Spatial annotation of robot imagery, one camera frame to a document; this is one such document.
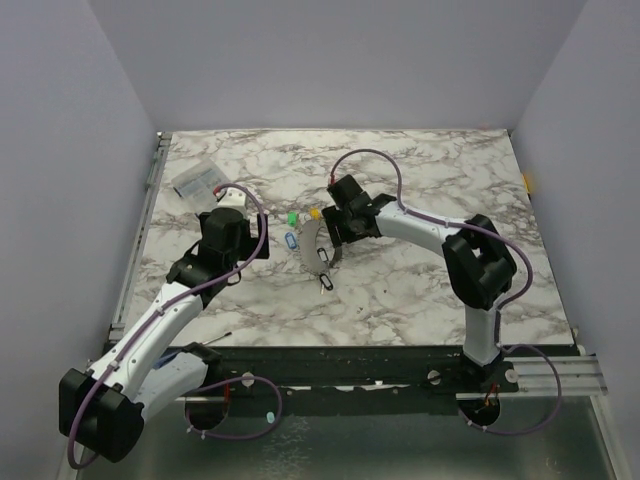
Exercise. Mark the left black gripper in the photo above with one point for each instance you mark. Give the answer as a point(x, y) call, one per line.
point(252, 243)

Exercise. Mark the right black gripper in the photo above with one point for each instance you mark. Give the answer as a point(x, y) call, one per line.
point(332, 228)

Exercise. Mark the keyring bunch with keys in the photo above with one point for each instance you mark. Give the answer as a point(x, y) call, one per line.
point(309, 238)

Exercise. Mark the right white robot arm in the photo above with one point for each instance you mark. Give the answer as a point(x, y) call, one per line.
point(479, 266)

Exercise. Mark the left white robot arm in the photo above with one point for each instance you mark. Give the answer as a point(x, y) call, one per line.
point(106, 406)

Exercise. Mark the clear plastic organizer box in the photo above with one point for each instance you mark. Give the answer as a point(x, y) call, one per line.
point(196, 185)

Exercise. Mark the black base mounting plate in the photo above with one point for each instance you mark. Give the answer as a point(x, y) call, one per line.
point(331, 381)

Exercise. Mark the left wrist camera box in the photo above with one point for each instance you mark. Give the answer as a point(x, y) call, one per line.
point(233, 199)

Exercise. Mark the right aluminium extrusion rail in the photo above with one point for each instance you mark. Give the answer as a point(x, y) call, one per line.
point(577, 375)

